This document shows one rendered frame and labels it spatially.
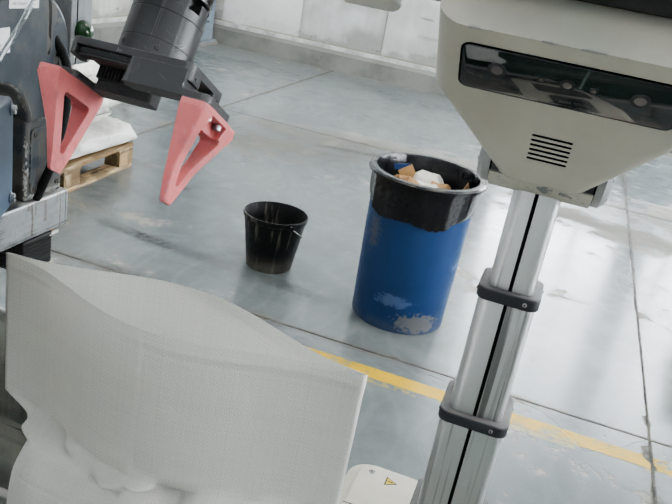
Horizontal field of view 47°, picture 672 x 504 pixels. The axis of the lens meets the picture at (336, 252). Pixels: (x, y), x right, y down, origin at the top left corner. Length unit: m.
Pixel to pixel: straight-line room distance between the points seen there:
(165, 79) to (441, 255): 2.56
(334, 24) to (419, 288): 6.36
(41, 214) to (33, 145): 0.10
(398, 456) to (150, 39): 2.04
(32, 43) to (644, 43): 0.76
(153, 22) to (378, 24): 8.46
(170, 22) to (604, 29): 0.63
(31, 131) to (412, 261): 2.17
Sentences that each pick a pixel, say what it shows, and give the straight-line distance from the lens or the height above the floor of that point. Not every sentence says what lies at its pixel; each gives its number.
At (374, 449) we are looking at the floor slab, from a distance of 2.52.
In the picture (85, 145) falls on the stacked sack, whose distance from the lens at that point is 4.28.
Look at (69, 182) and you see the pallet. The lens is 4.24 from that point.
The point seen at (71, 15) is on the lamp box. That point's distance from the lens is 1.10.
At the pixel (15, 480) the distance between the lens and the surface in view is 1.11.
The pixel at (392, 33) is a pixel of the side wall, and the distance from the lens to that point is 9.01.
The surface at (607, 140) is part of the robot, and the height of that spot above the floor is 1.26.
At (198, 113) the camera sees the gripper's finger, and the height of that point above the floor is 1.33.
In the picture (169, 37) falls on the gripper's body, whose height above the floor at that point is 1.37.
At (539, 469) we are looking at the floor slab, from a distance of 2.66.
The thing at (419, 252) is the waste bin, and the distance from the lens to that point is 3.04.
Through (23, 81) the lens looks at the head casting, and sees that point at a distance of 1.05.
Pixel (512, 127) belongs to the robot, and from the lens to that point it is 1.18.
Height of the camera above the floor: 1.46
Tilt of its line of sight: 22 degrees down
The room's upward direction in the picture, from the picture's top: 11 degrees clockwise
